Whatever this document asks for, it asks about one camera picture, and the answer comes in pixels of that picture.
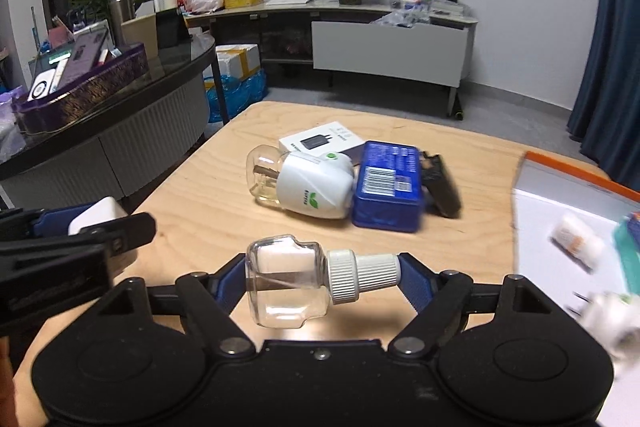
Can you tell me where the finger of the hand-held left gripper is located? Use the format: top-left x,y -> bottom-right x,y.
0,205 -> 96,244
0,213 -> 157,265

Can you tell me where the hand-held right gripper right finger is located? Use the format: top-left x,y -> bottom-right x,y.
389,253 -> 553,356

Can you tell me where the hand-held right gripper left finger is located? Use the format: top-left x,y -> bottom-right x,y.
97,255 -> 256,356

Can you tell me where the clear glass bottle white cap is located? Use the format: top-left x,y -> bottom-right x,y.
245,234 -> 402,330

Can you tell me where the blue tin box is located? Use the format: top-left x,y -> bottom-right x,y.
351,140 -> 426,234

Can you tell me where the black rectangular case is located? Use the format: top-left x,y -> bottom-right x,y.
420,151 -> 463,219

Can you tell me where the white plug-in heater clear cap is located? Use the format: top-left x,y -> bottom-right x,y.
246,144 -> 356,220

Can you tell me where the orange shallow box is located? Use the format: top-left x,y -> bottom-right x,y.
511,151 -> 640,427

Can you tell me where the white adapter box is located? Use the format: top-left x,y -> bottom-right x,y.
278,122 -> 366,165

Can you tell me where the white pill bottle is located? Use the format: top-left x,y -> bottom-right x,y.
550,212 -> 606,269

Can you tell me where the teal cardboard box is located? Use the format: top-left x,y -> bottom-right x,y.
612,212 -> 640,293

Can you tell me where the dark curved counter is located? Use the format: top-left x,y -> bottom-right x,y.
0,34 -> 217,212

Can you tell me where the purple patterned tray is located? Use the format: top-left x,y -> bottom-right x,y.
11,43 -> 151,135

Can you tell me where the white box with circle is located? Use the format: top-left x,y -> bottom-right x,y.
27,67 -> 56,100

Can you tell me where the purple phone box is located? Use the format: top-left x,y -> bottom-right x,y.
57,28 -> 110,90

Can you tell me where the blue wrapped bottle pack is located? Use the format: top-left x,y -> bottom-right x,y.
204,68 -> 268,124

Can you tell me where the tan box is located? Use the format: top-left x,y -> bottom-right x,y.
121,14 -> 160,60

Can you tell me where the white carton yellow tape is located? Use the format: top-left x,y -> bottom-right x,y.
215,43 -> 262,80

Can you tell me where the clear bag of parts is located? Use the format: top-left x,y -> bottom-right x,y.
370,9 -> 431,28

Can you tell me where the cluster of small boxes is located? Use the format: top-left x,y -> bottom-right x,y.
387,0 -> 476,28

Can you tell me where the grey television cabinet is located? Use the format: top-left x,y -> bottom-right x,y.
185,2 -> 479,120

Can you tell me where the blue curtain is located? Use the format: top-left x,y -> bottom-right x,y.
566,0 -> 640,180

